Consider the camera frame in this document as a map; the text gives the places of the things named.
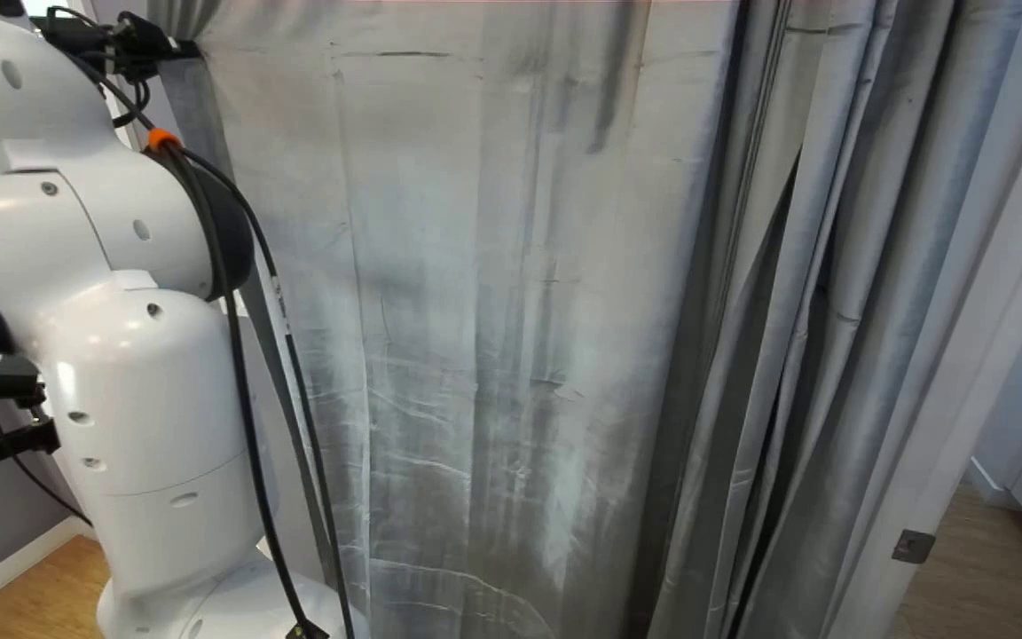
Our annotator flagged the grey closet curtain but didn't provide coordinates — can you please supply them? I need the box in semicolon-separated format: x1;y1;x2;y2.
147;0;1022;639

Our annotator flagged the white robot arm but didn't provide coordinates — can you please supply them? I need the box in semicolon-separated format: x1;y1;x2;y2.
0;16;351;639

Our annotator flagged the white room door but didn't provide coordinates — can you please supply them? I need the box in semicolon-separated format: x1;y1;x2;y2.
825;146;1022;639

